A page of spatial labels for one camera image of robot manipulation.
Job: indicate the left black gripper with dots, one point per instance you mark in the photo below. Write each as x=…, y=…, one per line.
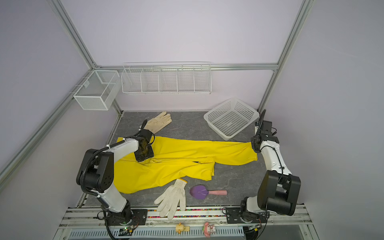
x=139, y=158

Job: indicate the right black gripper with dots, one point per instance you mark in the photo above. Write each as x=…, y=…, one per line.
x=253, y=140

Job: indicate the yellow trousers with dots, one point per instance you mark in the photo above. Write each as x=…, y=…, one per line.
x=174, y=159

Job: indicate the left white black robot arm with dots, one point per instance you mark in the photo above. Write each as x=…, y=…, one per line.
x=97, y=172

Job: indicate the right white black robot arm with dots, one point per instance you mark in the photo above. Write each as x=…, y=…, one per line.
x=279, y=190

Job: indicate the beige fabric glove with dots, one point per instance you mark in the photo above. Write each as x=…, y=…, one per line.
x=158, y=123

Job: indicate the white plastic laundry basket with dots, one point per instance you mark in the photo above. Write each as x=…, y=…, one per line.
x=230, y=118

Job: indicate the white knit work glove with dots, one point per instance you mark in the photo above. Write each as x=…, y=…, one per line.
x=171, y=199

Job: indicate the purple pink toy shovel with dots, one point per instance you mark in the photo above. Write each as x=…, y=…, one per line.
x=200, y=192

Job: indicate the yellow duck figurine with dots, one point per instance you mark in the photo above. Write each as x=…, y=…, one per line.
x=181, y=228

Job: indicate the pink white doll figurine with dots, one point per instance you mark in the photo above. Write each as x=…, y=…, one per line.
x=209, y=229

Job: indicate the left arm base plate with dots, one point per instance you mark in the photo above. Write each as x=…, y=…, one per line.
x=135, y=216

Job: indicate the white mesh wall box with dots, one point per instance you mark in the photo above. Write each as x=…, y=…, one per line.
x=99, y=90

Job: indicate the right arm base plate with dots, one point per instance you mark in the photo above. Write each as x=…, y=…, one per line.
x=234, y=216

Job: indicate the white wire wall shelf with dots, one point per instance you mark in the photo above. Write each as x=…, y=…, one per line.
x=167, y=78

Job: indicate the aluminium frame rail front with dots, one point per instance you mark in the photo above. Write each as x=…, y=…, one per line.
x=81, y=218

